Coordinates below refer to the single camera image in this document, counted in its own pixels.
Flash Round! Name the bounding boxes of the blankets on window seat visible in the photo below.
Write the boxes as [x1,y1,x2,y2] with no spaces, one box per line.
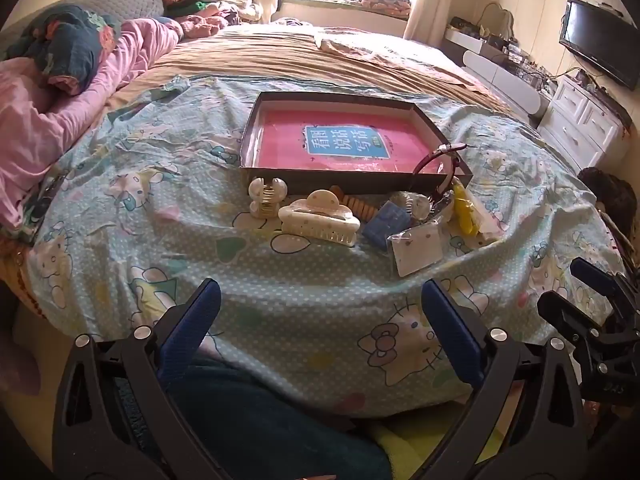
[320,0,412,17]

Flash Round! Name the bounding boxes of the dark furry object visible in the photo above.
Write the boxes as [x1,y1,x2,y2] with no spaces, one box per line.
[577,166,637,243]

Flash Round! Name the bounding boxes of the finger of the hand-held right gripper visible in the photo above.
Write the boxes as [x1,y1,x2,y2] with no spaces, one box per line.
[537,291,603,343]
[570,257,621,297]

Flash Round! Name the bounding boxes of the person's dark green pants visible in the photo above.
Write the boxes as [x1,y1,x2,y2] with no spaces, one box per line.
[165,355,392,480]

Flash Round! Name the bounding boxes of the large cream hair claw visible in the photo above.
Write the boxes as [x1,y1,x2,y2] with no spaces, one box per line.
[278,189,362,248]

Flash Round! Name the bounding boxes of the white drawer cabinet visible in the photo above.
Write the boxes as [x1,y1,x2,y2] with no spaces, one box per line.
[537,75,628,171]

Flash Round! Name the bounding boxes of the dark red headband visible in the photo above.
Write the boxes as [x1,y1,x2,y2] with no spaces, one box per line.
[407,142,468,201]

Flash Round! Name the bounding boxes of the pink book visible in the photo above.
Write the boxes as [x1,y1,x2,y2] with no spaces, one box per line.
[254,109,431,173]

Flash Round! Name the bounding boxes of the grey white bench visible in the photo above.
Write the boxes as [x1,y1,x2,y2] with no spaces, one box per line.
[462,50,551,118]

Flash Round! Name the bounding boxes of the white card in clear packet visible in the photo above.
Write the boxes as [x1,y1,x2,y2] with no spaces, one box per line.
[386,225,447,278]

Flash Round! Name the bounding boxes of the grey quilted pillow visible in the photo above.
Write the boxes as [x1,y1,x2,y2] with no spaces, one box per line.
[65,0,166,26]

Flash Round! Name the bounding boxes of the yellow item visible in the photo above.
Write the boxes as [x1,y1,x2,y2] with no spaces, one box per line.
[451,180,481,236]

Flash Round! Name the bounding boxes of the pile of clothes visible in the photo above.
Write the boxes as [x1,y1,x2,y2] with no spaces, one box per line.
[162,0,264,39]

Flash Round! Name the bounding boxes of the brown cardboard box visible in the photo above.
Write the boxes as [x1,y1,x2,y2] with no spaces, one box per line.
[239,91,473,196]

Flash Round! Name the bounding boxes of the white dressing table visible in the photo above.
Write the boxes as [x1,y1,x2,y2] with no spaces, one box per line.
[444,27,518,63]

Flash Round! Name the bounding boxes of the cartoon printed bed sheet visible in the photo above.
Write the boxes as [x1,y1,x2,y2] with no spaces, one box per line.
[27,75,626,418]

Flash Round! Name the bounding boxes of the pink quilt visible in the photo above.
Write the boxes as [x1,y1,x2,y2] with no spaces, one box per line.
[0,17,183,231]

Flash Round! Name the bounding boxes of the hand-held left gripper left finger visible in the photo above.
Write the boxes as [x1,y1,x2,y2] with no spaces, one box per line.
[52,277,223,480]

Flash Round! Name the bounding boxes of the pink patterned cloth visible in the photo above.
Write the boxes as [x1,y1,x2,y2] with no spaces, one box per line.
[315,37,403,61]

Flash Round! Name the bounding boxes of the blue floral pillow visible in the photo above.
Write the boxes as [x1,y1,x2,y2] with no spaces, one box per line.
[20,5,121,96]

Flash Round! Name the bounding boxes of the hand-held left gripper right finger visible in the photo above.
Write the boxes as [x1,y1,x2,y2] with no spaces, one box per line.
[421,280,588,480]

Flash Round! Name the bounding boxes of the brown bed sheet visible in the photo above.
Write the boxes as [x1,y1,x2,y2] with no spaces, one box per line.
[107,25,516,116]

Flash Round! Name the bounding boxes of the round clear hair comb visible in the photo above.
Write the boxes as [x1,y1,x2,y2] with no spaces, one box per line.
[400,192,441,223]

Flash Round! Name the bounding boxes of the small pearl hair claw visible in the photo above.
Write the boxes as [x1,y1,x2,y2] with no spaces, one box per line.
[248,177,288,219]

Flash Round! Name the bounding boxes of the flat screen television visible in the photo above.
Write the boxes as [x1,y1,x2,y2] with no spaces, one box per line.
[559,0,640,91]

